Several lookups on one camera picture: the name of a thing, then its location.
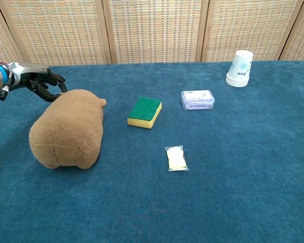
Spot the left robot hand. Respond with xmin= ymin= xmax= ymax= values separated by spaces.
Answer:
xmin=9 ymin=63 xmax=67 ymax=103

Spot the brown plush toy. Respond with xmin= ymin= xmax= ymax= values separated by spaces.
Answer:
xmin=28 ymin=89 xmax=107 ymax=169

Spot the green yellow sponge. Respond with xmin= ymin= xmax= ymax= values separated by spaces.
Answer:
xmin=127 ymin=96 xmax=163 ymax=130

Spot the woven bamboo folding screen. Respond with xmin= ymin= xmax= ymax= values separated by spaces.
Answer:
xmin=0 ymin=0 xmax=304 ymax=67

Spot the blue table mat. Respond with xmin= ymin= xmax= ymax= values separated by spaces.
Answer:
xmin=0 ymin=60 xmax=304 ymax=243

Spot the small white packet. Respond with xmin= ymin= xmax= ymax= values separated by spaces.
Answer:
xmin=164 ymin=145 xmax=189 ymax=173

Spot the clear plastic clip box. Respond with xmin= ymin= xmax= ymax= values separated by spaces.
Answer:
xmin=180 ymin=90 xmax=215 ymax=111

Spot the white paper cup stack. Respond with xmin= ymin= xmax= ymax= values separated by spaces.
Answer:
xmin=225 ymin=50 xmax=254 ymax=88

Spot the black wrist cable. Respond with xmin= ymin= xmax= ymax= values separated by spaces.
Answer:
xmin=0 ymin=75 xmax=13 ymax=101

